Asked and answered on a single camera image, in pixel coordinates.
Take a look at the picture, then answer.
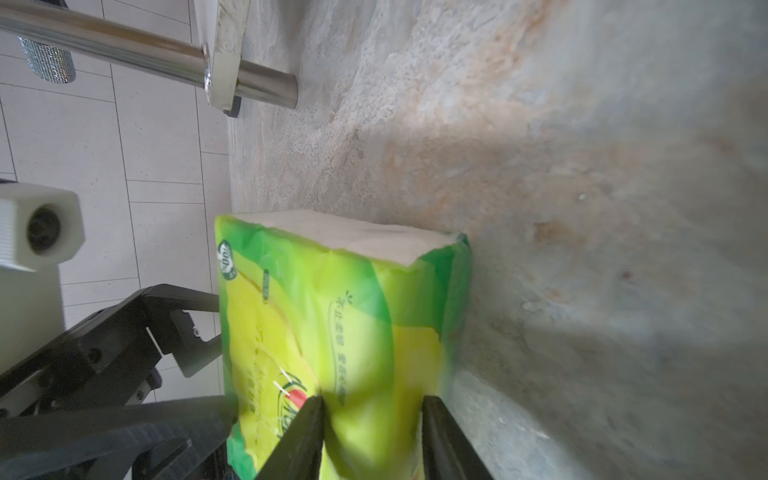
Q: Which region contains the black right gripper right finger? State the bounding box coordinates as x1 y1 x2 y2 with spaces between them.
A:
422 396 492 480

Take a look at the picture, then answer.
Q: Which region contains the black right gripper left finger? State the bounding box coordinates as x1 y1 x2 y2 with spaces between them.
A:
256 396 325 480

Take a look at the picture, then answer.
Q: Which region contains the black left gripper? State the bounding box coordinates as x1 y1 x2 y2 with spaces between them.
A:
1 284 236 479

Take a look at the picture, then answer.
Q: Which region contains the green tissue pack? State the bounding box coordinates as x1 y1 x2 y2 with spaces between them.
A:
215 210 472 479

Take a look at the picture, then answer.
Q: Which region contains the white two-tier shelf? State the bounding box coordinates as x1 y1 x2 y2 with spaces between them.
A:
1 1 298 118

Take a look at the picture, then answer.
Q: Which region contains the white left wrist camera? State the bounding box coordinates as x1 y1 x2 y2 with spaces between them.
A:
1 180 85 272

